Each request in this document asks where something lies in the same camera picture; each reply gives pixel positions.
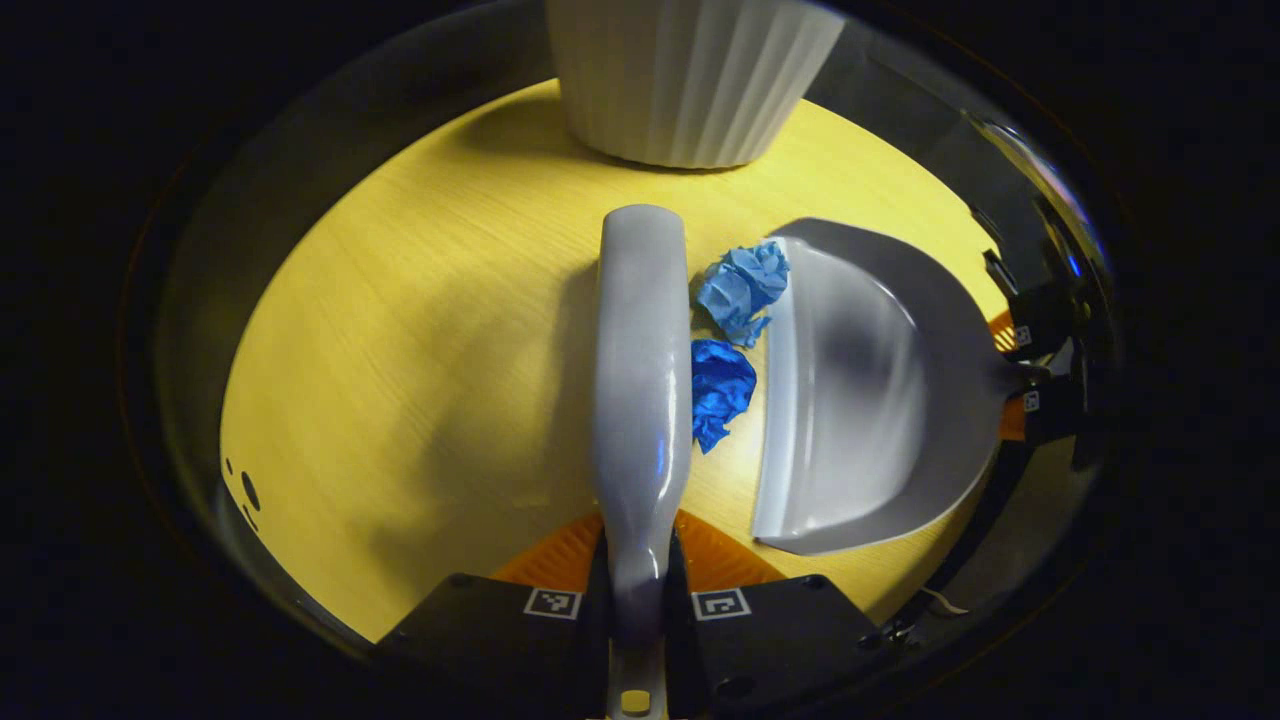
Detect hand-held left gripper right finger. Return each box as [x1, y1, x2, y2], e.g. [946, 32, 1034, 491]
[662, 508, 896, 720]

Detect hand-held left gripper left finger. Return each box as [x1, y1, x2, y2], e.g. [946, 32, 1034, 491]
[375, 512, 613, 720]

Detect grey plastic dustpan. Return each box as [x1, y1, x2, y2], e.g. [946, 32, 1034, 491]
[750, 218, 1046, 557]

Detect dark blue paper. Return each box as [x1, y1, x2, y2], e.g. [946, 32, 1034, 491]
[690, 338, 758, 455]

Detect light blue paper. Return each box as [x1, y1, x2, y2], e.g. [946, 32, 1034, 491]
[696, 240, 791, 349]

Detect small grey broom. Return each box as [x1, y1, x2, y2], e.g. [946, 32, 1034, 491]
[590, 205, 693, 720]

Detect yellow wooden desktop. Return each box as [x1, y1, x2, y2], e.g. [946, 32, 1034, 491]
[220, 78, 1086, 646]

